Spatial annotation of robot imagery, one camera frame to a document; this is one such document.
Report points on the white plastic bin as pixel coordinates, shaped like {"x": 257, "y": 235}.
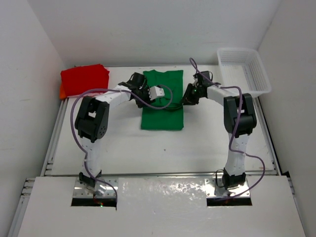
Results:
{"x": 243, "y": 67}

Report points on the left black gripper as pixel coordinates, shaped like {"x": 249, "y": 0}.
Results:
{"x": 146, "y": 90}

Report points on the red t shirt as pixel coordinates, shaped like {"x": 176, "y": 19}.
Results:
{"x": 77, "y": 80}

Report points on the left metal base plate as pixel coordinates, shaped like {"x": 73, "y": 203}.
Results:
{"x": 101, "y": 190}

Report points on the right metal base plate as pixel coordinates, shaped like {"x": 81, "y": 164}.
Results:
{"x": 213, "y": 189}

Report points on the orange t shirt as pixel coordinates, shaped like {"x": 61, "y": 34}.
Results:
{"x": 62, "y": 93}

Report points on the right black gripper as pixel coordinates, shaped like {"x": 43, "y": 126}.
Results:
{"x": 188, "y": 99}

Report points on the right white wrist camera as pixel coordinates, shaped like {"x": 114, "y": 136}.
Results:
{"x": 204, "y": 78}

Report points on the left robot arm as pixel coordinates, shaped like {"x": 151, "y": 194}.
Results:
{"x": 91, "y": 122}

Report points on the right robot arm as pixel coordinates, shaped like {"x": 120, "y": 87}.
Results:
{"x": 239, "y": 122}

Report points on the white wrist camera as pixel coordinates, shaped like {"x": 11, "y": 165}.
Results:
{"x": 204, "y": 78}
{"x": 156, "y": 92}

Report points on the metal base plate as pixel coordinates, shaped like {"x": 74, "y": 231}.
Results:
{"x": 213, "y": 189}
{"x": 101, "y": 190}

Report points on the green t shirt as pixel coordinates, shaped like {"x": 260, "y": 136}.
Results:
{"x": 171, "y": 118}

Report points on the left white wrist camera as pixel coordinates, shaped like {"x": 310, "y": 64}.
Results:
{"x": 156, "y": 92}

